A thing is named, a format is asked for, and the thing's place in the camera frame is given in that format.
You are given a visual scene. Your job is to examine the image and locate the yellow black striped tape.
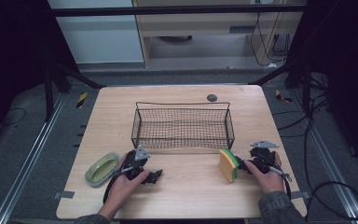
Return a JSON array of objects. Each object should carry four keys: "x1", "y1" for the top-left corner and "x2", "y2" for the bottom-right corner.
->
[
  {"x1": 76, "y1": 91, "x2": 89, "y2": 109},
  {"x1": 274, "y1": 89, "x2": 294, "y2": 104}
]

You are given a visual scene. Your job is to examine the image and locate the white cabinet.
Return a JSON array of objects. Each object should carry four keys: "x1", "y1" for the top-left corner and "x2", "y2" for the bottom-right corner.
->
[{"x1": 47, "y1": 0, "x2": 145, "y2": 65}]

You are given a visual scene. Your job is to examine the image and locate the black metal stand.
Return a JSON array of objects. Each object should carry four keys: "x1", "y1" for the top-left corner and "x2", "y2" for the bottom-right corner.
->
[
  {"x1": 42, "y1": 60, "x2": 107, "y2": 123},
  {"x1": 248, "y1": 58, "x2": 313, "y2": 117}
]

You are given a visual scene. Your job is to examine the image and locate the black hanging cables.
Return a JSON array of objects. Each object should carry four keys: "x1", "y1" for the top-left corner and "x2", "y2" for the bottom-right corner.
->
[{"x1": 249, "y1": 11, "x2": 291, "y2": 68}]

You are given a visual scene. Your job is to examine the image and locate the person's right hand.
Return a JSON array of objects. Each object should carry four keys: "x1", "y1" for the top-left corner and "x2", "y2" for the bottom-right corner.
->
[{"x1": 244, "y1": 151, "x2": 286, "y2": 195}]

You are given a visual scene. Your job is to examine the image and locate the grey table bracket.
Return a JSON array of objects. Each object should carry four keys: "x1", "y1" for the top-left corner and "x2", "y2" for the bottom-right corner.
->
[
  {"x1": 290, "y1": 190, "x2": 312, "y2": 201},
  {"x1": 52, "y1": 189, "x2": 76, "y2": 201}
]

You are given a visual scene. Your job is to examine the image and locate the black curtain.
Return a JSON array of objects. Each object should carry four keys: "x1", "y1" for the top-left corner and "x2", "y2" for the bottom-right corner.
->
[
  {"x1": 0, "y1": 0, "x2": 79, "y2": 151},
  {"x1": 286, "y1": 0, "x2": 358, "y2": 175}
]

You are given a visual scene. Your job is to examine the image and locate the thin black floor cable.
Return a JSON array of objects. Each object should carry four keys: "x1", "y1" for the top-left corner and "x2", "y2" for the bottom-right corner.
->
[{"x1": 0, "y1": 106, "x2": 28, "y2": 127}]

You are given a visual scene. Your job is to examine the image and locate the person's left hand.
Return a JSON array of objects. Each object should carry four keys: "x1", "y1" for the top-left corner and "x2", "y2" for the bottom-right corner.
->
[{"x1": 106, "y1": 154, "x2": 151, "y2": 205}]

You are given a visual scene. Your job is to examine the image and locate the black wire mesh basket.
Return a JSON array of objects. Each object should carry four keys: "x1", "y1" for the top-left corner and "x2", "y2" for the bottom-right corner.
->
[{"x1": 131, "y1": 101, "x2": 236, "y2": 151}]

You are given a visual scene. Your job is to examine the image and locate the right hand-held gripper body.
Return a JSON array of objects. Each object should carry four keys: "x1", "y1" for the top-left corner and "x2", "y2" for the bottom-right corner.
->
[{"x1": 243, "y1": 139, "x2": 281, "y2": 175}]

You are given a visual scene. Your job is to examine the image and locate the light wooden desk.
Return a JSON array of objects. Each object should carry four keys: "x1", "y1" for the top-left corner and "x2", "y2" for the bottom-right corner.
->
[{"x1": 131, "y1": 0, "x2": 309, "y2": 68}]

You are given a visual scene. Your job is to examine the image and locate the right hand-held gripper cable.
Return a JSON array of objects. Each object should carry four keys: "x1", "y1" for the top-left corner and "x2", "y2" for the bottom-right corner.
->
[{"x1": 268, "y1": 165, "x2": 293, "y2": 201}]

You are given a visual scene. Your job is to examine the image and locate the yellow green sponge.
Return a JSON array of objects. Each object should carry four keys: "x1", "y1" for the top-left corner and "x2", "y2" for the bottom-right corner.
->
[{"x1": 217, "y1": 147, "x2": 241, "y2": 184}]

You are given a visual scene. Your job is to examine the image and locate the hand-held gripper cable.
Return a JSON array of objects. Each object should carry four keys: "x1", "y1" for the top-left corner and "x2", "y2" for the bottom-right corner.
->
[
  {"x1": 103, "y1": 165, "x2": 135, "y2": 205},
  {"x1": 268, "y1": 165, "x2": 293, "y2": 201}
]

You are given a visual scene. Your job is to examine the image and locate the left hand-held gripper cable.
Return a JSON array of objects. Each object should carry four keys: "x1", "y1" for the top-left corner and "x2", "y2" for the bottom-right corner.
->
[{"x1": 103, "y1": 165, "x2": 135, "y2": 205}]

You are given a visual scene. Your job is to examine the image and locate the black floor cable loop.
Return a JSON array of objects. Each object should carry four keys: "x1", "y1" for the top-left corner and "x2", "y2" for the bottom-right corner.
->
[{"x1": 272, "y1": 92, "x2": 358, "y2": 222}]

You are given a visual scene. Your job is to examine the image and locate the aluminium floor rail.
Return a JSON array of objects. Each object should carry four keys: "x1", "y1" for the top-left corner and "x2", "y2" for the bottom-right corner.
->
[
  {"x1": 288, "y1": 89, "x2": 358, "y2": 224},
  {"x1": 0, "y1": 92, "x2": 68, "y2": 224}
]

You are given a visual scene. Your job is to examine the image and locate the black horizontal bar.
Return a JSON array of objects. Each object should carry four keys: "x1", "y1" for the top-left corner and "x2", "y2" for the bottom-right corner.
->
[{"x1": 50, "y1": 4, "x2": 308, "y2": 18}]

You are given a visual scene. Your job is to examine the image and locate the green soap dish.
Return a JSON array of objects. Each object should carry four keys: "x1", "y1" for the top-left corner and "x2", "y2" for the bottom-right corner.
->
[{"x1": 84, "y1": 151, "x2": 121, "y2": 189}]

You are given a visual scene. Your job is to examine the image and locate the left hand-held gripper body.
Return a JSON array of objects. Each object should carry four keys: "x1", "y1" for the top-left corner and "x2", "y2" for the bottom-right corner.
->
[{"x1": 122, "y1": 145, "x2": 152, "y2": 182}]

